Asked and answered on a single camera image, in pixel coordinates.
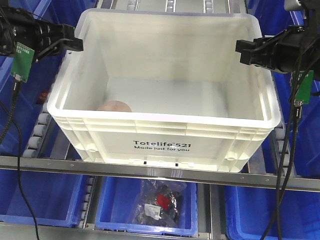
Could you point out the white plastic tote crate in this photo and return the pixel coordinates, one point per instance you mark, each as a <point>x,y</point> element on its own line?
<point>194,105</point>

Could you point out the right green circuit board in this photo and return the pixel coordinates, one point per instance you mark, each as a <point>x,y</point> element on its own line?
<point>303,88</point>

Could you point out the blue bin upper left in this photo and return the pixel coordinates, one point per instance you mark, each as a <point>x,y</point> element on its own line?
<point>42,73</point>

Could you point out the left white roller track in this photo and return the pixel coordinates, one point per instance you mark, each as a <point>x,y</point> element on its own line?
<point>38,133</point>

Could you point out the pink plush ball toy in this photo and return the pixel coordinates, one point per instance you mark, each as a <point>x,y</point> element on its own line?
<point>114,106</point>

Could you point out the white roller track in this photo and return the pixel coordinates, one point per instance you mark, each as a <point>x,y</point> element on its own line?
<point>38,133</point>
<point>279,139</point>

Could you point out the green circuit board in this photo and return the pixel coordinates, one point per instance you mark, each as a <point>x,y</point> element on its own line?
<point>22,62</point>
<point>303,88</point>

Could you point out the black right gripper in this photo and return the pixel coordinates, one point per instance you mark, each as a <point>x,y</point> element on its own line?
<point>294,42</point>

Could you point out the blue plastic bin left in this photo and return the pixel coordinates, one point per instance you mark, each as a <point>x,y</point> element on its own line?
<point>57,199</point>

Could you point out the blue bin upper right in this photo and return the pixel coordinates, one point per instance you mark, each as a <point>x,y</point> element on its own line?
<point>273,18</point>

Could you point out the blue plastic bin middle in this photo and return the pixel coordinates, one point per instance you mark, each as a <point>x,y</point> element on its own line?
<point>116,201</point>

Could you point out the right white roller track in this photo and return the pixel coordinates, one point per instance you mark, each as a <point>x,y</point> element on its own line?
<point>279,139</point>

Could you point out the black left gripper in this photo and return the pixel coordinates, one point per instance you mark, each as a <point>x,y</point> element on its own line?
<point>18,25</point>

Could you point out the plastic bag of parts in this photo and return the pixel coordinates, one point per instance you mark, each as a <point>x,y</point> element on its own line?
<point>158,203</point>

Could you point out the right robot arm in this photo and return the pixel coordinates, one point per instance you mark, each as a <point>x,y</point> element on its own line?
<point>311,21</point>

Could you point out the metal shelf front rail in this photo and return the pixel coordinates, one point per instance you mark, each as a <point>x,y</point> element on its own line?
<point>146,172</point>

